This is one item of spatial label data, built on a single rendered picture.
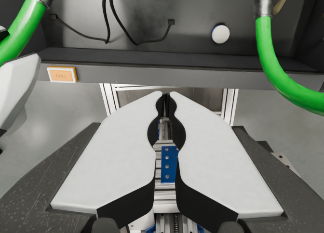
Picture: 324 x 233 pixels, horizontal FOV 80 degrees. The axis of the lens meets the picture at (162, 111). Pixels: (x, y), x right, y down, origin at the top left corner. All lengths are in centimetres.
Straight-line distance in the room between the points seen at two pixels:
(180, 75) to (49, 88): 138
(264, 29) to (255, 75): 22
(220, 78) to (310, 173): 212
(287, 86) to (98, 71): 33
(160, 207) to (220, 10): 59
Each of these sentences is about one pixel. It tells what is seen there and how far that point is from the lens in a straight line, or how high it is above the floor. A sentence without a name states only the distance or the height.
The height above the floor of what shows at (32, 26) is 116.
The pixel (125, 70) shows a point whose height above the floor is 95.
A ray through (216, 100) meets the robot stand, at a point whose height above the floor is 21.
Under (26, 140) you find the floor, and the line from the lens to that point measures 211.
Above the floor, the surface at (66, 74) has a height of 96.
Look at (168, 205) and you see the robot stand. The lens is 70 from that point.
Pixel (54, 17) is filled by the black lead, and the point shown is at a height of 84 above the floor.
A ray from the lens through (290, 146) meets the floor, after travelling 209.
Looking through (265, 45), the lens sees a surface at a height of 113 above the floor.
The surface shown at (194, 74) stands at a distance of 40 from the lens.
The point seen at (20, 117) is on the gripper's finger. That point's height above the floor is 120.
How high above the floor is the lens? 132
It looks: 58 degrees down
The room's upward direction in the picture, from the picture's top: 179 degrees counter-clockwise
